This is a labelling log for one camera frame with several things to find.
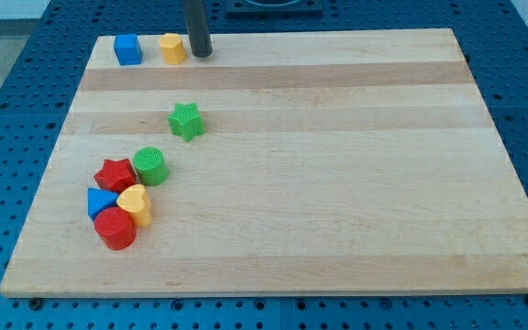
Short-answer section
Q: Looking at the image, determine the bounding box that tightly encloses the red star block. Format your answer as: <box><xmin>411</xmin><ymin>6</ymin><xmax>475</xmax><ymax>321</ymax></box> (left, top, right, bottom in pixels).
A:
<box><xmin>93</xmin><ymin>159</ymin><xmax>137</xmax><ymax>193</ymax></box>

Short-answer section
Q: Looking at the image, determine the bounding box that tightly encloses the wooden board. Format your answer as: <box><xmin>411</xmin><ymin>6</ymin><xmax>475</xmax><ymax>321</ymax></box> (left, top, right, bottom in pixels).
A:
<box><xmin>0</xmin><ymin>28</ymin><xmax>528</xmax><ymax>298</ymax></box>

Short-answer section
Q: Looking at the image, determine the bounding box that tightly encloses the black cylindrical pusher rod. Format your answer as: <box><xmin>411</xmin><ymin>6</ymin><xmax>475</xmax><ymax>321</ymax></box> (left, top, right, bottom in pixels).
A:
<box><xmin>181</xmin><ymin>0</ymin><xmax>213</xmax><ymax>59</ymax></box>

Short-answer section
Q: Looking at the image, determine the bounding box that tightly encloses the blue cube block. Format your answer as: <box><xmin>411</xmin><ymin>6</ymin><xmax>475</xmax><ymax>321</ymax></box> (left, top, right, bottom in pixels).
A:
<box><xmin>114</xmin><ymin>34</ymin><xmax>142</xmax><ymax>66</ymax></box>

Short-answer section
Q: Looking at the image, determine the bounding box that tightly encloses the yellow heart block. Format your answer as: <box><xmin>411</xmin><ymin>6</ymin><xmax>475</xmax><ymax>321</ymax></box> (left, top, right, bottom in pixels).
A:
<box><xmin>116</xmin><ymin>184</ymin><xmax>152</xmax><ymax>227</ymax></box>

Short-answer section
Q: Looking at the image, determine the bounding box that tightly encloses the yellow hexagon block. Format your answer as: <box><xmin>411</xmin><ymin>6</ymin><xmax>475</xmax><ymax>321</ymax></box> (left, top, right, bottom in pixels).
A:
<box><xmin>158</xmin><ymin>33</ymin><xmax>186</xmax><ymax>65</ymax></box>

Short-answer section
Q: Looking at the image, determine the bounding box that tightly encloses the green star block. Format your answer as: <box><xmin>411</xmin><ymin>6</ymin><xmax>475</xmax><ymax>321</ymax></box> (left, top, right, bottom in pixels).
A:
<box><xmin>168</xmin><ymin>103</ymin><xmax>204</xmax><ymax>142</ymax></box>

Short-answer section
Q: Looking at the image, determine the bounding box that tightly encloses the green cylinder block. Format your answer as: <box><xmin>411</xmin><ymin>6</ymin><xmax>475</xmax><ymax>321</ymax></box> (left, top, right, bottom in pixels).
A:
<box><xmin>133</xmin><ymin>147</ymin><xmax>169</xmax><ymax>186</ymax></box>

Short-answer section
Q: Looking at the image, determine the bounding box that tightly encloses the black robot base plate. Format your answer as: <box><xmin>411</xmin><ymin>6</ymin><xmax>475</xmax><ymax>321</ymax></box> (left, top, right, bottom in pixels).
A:
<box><xmin>225</xmin><ymin>0</ymin><xmax>324</xmax><ymax>14</ymax></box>

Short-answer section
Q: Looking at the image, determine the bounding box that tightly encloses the red cylinder block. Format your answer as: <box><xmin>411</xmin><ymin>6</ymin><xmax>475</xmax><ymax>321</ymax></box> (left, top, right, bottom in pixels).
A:
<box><xmin>93</xmin><ymin>206</ymin><xmax>137</xmax><ymax>250</ymax></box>

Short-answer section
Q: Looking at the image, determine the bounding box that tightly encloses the blue triangle block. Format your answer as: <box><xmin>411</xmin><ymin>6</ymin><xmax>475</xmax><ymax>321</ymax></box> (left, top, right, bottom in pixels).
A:
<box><xmin>87</xmin><ymin>188</ymin><xmax>118</xmax><ymax>221</ymax></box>

